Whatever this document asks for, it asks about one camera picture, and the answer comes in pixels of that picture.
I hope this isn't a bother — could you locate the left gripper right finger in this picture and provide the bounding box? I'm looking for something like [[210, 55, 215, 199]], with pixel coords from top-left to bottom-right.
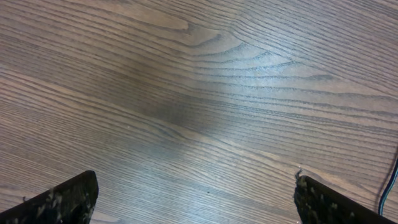
[[294, 170, 397, 224]]

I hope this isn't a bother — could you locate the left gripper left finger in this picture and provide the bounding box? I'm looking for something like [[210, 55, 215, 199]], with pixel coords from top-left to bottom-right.
[[1, 170, 99, 224]]

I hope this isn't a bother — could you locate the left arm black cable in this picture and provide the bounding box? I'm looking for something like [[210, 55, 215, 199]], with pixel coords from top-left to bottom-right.
[[377, 155, 398, 217]]

